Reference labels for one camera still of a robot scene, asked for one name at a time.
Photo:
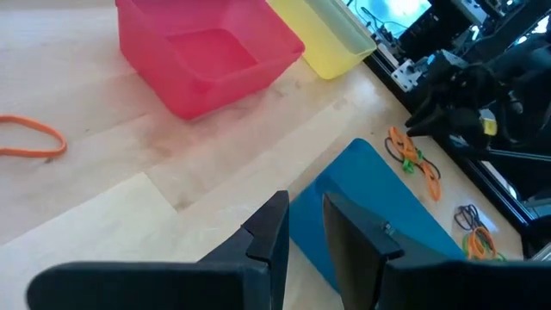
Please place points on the yellow plastic basket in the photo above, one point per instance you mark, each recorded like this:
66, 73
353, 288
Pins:
331, 47

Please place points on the black aluminium table frame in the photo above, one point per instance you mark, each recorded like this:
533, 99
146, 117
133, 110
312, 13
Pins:
503, 191

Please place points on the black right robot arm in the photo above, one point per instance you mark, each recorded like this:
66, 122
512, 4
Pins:
529, 56

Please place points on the blue plastic basket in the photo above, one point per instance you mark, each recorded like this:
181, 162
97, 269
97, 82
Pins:
370, 185

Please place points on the red plastic basket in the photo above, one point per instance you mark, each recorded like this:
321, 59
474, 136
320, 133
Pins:
206, 56

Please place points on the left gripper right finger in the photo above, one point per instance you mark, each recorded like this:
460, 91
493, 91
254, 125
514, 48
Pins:
387, 275

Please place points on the green rubber band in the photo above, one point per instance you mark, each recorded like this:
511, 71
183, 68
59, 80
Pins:
465, 247
408, 165
499, 257

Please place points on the grey metal mount plate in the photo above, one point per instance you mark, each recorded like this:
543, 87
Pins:
404, 75

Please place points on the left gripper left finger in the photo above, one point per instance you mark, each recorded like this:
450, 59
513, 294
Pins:
249, 275

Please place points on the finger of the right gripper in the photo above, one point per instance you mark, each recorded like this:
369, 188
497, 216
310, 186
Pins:
432, 125
427, 107

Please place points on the black computer case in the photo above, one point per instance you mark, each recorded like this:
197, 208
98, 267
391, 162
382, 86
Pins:
435, 30

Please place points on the dark rubber band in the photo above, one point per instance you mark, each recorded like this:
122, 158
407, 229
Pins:
478, 213
386, 150
458, 217

